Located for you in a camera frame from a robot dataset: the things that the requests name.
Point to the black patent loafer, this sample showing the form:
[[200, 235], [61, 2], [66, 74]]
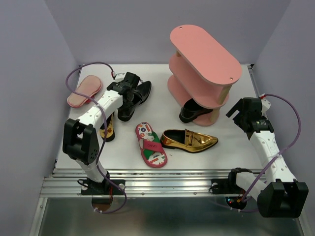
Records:
[[140, 95], [191, 110]]

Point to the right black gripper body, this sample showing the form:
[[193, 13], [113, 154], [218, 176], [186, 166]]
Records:
[[243, 118]]

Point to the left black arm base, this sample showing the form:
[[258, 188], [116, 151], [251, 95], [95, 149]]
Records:
[[91, 188]]

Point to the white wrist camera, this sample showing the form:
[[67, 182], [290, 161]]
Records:
[[119, 76], [265, 103]]

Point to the colourful red-strap sandal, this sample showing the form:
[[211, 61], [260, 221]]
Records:
[[151, 149]]

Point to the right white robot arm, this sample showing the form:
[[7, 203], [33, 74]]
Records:
[[275, 189]]

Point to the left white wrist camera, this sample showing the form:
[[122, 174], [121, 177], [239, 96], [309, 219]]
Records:
[[119, 76]]

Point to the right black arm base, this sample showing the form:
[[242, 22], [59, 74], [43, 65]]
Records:
[[227, 185]]

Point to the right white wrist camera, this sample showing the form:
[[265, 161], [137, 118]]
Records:
[[265, 103]]

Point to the gold metallic loafer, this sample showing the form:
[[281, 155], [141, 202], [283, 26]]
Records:
[[108, 134], [188, 141]]

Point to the upturned pink sole sandal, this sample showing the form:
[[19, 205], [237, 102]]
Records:
[[90, 86]]

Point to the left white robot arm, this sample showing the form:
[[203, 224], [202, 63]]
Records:
[[80, 141]]

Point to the pink three-tier shoe shelf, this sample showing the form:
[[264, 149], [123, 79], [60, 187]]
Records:
[[202, 70]]

